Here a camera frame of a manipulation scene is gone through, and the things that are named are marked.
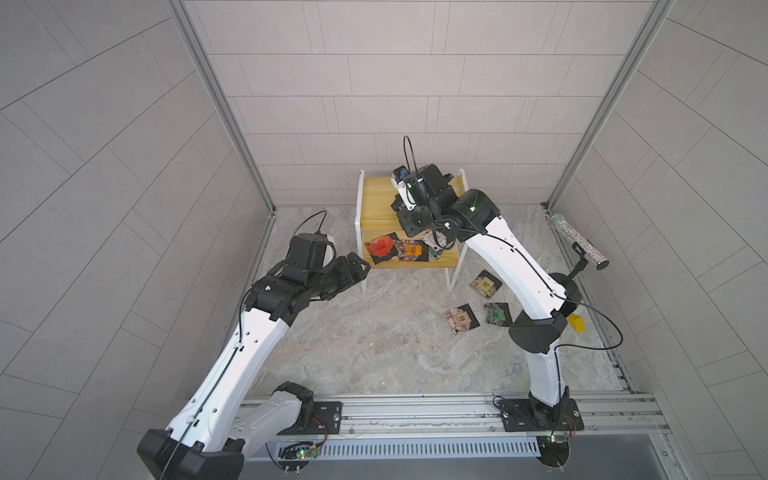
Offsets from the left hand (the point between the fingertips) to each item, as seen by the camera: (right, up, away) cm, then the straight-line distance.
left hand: (367, 269), depth 71 cm
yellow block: (+60, -18, +16) cm, 64 cm away
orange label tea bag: (+11, +4, +14) cm, 18 cm away
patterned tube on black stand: (+59, +3, +8) cm, 60 cm away
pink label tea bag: (+26, -17, +16) cm, 35 cm away
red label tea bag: (+3, +4, +14) cm, 15 cm away
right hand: (+9, +14, +2) cm, 16 cm away
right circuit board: (+44, -42, -2) cm, 61 cm away
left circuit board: (-15, -41, -6) cm, 44 cm away
